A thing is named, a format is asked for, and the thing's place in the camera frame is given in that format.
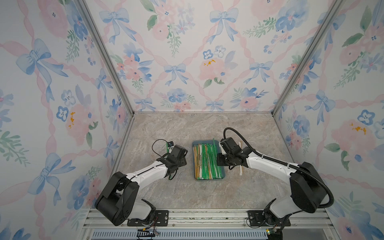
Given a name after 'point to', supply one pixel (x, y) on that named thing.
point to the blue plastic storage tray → (196, 142)
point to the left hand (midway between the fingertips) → (181, 157)
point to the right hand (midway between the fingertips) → (217, 159)
